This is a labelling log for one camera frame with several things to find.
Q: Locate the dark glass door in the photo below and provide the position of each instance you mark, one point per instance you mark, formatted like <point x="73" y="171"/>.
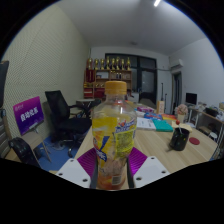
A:
<point x="146" y="78"/>

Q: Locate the tall tan box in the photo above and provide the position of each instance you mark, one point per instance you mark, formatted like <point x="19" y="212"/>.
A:
<point x="160" y="107"/>

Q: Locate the white book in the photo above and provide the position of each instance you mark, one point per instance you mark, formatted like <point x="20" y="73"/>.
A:
<point x="145" y="123"/>

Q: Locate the wooden side desk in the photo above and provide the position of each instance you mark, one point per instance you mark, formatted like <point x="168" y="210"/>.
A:
<point x="210" y="118"/>

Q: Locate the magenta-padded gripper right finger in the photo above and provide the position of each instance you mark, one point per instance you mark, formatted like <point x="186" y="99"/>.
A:
<point x="150" y="170"/>

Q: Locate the black computer monitor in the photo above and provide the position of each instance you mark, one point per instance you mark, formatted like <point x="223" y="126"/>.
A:
<point x="191" y="99"/>

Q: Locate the yellow-label drink bottle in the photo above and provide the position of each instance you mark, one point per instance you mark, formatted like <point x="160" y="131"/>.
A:
<point x="113" y="133"/>

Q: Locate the white air conditioner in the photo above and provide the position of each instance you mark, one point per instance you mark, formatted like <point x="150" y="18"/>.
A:
<point x="176" y="64"/>

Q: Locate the wooden shelf unit with trophies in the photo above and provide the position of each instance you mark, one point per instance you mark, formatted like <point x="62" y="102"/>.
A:
<point x="100" y="80"/>

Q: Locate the orange rainbow book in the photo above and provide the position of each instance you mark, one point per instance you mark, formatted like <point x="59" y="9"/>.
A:
<point x="169" y="117"/>

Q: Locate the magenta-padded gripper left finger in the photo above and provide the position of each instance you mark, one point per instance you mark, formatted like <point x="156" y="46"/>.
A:
<point x="71" y="171"/>

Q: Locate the teal book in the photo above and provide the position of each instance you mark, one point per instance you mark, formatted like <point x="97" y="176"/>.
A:
<point x="162" y="125"/>

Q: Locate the ceiling light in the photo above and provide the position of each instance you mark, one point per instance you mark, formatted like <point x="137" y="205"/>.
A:
<point x="156" y="2"/>

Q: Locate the pink flower bouquet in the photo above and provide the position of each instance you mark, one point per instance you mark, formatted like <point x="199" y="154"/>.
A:
<point x="182" y="110"/>

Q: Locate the red-ball stirring stick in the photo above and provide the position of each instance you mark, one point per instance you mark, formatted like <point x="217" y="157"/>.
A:
<point x="178" y="122"/>

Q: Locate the black mug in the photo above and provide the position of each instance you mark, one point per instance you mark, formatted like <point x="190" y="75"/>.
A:
<point x="179" y="140"/>

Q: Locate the blue printed book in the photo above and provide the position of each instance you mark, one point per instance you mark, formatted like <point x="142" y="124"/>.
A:
<point x="152" y="116"/>

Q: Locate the purple sign board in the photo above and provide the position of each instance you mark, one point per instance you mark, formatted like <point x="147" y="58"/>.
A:
<point x="28" y="115"/>

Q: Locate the pink printed box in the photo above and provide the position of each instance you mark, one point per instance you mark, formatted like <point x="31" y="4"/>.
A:
<point x="145" y="109"/>

